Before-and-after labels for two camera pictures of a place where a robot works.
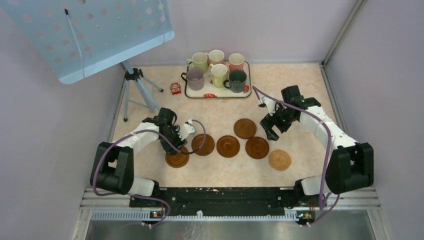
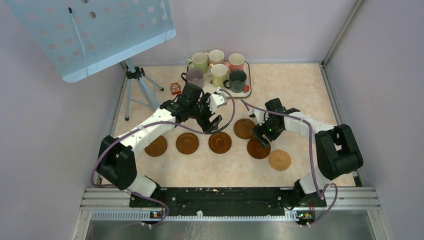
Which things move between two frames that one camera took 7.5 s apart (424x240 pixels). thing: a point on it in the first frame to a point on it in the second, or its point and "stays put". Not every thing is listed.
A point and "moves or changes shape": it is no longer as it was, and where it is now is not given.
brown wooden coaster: x=245 y=128 stays put
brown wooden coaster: x=257 y=147 stays put
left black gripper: x=178 y=143 to x=204 y=125
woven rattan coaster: x=279 y=160 stays put
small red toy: x=175 y=88 stays put
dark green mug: x=237 y=81 stays put
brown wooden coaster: x=207 y=146 moves or changes shape
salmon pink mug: x=236 y=62 stays put
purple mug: x=195 y=77 stays put
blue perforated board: x=76 y=37 stays put
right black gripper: x=268 y=122 to x=262 y=130
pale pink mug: x=215 y=56 stays put
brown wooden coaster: x=178 y=160 to x=157 y=147
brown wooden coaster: x=228 y=146 to x=220 y=143
